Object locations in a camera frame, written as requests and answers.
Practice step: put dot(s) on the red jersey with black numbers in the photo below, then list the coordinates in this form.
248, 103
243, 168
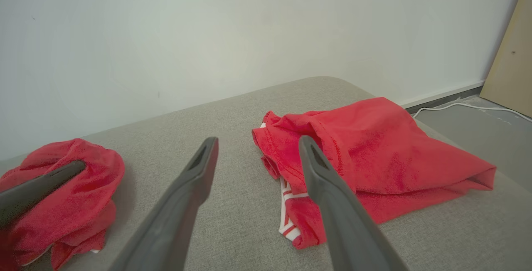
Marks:
386, 154

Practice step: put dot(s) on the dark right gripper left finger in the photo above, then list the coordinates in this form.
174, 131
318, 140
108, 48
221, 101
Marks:
174, 221

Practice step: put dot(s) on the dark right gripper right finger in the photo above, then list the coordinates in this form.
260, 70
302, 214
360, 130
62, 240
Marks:
345, 229

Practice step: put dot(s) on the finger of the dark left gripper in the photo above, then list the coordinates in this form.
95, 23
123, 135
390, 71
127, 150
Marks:
37, 188

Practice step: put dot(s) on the red garment with white bands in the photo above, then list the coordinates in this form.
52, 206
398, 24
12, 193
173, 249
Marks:
79, 213

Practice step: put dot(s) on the light wooden panel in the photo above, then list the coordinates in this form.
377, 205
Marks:
513, 63

